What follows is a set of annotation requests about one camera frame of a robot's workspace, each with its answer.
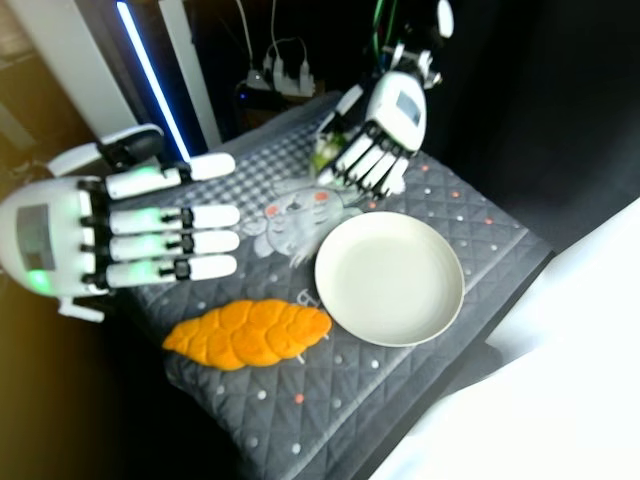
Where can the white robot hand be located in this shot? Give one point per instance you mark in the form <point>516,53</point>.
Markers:
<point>50,240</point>
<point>397,110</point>

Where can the green and white toy cake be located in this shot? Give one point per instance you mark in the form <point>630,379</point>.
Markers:
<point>327,150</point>

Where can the orange braided bread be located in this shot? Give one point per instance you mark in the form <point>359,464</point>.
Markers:
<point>250,332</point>

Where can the cream round plate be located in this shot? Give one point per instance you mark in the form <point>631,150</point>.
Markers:
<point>390,280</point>

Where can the white power strip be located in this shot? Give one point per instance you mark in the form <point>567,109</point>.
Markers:
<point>295,89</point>

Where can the black box with blue light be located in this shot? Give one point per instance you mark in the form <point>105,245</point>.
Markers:
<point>252,97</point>

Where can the wide white column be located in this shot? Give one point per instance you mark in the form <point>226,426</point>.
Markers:
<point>75,75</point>

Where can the blue light strip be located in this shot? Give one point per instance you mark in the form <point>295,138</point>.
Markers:
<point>155,85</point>

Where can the narrow white column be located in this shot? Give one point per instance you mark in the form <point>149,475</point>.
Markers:
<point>192,70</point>

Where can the grey quilt with bear print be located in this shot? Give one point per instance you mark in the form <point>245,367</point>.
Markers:
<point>350,400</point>

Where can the white smooth panel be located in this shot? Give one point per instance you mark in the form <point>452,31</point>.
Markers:
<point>550,380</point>

